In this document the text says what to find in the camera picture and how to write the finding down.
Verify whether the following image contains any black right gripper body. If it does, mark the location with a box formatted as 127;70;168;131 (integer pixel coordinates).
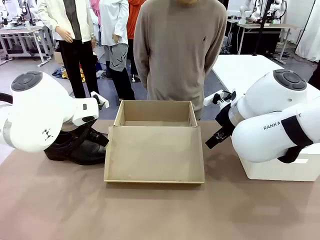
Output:
214;102;236;138

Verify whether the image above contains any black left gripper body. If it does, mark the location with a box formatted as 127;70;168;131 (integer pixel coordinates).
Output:
81;124;101;140

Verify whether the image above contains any brown cardboard shoe box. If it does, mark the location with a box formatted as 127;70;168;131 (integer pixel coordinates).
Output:
103;99;206;186

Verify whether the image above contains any small cardboard box on floor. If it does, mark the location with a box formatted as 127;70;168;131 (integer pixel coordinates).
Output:
53;50;65;65

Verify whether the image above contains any pile of clothes on floor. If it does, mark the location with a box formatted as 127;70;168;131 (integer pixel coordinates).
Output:
51;66;86;81

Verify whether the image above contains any person in beige sweater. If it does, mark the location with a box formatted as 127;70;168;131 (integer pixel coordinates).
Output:
133;0;229;121

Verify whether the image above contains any black tripod pole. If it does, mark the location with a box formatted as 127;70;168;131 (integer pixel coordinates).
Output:
251;0;274;57

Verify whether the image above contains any mannequin in white jacket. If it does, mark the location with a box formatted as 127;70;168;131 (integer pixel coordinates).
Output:
37;0;101;100

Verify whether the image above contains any mannequin in white shirt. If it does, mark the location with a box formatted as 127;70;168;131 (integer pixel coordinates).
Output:
98;0;137;101

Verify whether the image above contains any brown-top workbench with robots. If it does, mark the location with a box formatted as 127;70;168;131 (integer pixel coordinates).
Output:
225;19;304;56

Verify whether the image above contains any orange hanging garment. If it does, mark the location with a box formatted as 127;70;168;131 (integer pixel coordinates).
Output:
126;0;147;41

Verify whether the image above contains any white hanging curtain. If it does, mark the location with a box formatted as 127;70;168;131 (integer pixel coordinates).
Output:
294;0;320;63

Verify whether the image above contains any pink hanging garment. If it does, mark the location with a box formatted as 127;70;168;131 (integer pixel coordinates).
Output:
90;0;102;26

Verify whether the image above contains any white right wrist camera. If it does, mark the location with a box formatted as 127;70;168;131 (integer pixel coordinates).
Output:
203;89;237;108

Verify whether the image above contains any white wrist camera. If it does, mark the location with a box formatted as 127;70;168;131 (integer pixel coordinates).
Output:
203;89;237;108
90;91;110;109

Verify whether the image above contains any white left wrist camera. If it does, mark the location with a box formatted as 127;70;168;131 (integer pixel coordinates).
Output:
90;91;110;109

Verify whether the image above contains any black right arm strap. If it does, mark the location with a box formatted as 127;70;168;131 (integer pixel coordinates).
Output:
276;115;315;164

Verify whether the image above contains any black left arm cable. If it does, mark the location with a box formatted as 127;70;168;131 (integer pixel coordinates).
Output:
0;92;14;105

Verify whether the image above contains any grey metal-frame workbench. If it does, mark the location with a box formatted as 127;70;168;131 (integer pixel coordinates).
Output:
0;25;53;68

